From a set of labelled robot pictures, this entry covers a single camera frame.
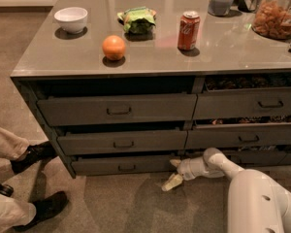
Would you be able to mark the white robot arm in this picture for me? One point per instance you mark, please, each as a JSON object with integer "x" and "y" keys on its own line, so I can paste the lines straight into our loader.
{"x": 256, "y": 202}

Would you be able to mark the glass jar of snacks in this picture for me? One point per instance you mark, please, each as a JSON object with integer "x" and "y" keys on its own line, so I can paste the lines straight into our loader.
{"x": 273, "y": 19}

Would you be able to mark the lower beige trouser leg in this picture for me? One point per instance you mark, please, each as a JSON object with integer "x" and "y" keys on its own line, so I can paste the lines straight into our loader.
{"x": 14, "y": 212}

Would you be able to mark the lower black shoe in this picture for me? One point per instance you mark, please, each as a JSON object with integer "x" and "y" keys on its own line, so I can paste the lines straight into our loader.
{"x": 46, "y": 209}

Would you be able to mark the grey counter cabinet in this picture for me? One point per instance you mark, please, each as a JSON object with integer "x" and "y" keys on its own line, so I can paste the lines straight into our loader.
{"x": 59, "y": 65}

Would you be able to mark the upper black shoe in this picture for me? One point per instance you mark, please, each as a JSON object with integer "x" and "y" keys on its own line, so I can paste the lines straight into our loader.
{"x": 32, "y": 155}

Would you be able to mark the green chip bag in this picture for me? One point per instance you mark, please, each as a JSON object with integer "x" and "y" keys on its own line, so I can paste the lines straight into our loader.
{"x": 137, "y": 20}

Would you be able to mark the black chair caster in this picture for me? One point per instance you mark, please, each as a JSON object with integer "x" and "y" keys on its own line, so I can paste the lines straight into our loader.
{"x": 6, "y": 190}

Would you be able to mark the red soda can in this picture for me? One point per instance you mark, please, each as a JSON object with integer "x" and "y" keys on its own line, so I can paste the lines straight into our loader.
{"x": 188, "y": 30}

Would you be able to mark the grey drawer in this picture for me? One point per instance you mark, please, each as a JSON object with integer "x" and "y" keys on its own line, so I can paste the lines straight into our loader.
{"x": 117, "y": 109}
{"x": 260, "y": 156}
{"x": 238, "y": 135}
{"x": 256, "y": 95}
{"x": 123, "y": 165}
{"x": 129, "y": 141}

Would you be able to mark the orange fruit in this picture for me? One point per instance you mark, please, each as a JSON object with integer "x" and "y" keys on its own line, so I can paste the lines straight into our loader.
{"x": 113, "y": 48}

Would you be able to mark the black shoe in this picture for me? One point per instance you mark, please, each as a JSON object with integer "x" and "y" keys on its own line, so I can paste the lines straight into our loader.
{"x": 46, "y": 209}
{"x": 32, "y": 155}

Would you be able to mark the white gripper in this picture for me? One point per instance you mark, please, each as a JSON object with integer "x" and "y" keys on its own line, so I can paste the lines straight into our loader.
{"x": 185, "y": 171}

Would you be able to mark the upper beige trouser leg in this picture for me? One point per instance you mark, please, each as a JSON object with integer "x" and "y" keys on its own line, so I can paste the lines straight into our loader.
{"x": 12, "y": 147}

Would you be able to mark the white ceramic bowl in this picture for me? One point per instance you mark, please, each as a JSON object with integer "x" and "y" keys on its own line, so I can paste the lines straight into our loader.
{"x": 72, "y": 20}

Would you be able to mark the beige trouser leg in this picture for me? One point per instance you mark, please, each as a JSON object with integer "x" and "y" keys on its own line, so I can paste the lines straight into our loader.
{"x": 14, "y": 212}
{"x": 12, "y": 147}

